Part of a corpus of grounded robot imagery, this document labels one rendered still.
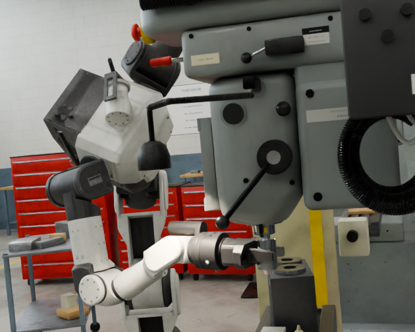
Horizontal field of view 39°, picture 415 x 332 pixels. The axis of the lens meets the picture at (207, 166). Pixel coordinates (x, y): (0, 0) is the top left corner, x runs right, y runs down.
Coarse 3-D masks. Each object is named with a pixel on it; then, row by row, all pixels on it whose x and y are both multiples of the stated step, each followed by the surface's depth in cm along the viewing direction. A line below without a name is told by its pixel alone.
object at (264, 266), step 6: (258, 246) 131; (264, 246) 130; (270, 246) 130; (276, 246) 132; (276, 252) 132; (276, 258) 131; (258, 264) 132; (264, 264) 131; (270, 264) 130; (276, 264) 131; (264, 270) 131
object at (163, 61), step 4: (168, 56) 145; (152, 60) 145; (156, 60) 145; (160, 60) 144; (164, 60) 144; (168, 60) 144; (172, 60) 144; (176, 60) 144; (180, 60) 144; (152, 64) 145; (156, 64) 145; (160, 64) 145; (164, 64) 144; (168, 64) 144; (172, 64) 145
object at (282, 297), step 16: (288, 256) 181; (288, 272) 163; (304, 272) 164; (272, 288) 161; (288, 288) 161; (304, 288) 161; (272, 304) 162; (288, 304) 161; (304, 304) 161; (272, 320) 173; (288, 320) 162; (304, 320) 161
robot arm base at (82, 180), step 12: (72, 168) 164; (84, 168) 154; (96, 168) 157; (48, 180) 161; (84, 180) 153; (96, 180) 156; (108, 180) 159; (48, 192) 160; (84, 192) 153; (96, 192) 155; (108, 192) 159
